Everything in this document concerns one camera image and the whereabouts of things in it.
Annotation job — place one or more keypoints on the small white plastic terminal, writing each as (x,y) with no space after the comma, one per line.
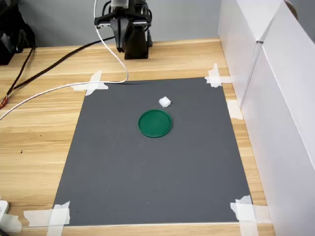
(165,102)

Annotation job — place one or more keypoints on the round green lid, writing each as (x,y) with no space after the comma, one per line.
(155,124)

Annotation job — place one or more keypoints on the white masking tape strip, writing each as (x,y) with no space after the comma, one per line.
(94,78)
(11,222)
(247,226)
(215,71)
(225,79)
(98,86)
(57,228)
(261,212)
(37,217)
(235,109)

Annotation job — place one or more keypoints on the black equipment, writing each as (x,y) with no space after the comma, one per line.
(12,37)

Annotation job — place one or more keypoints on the white partition panel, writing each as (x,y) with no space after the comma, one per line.
(236,37)
(290,147)

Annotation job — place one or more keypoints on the dark grey mat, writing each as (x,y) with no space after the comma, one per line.
(147,172)

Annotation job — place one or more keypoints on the brown round object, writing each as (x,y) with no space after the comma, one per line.
(292,9)

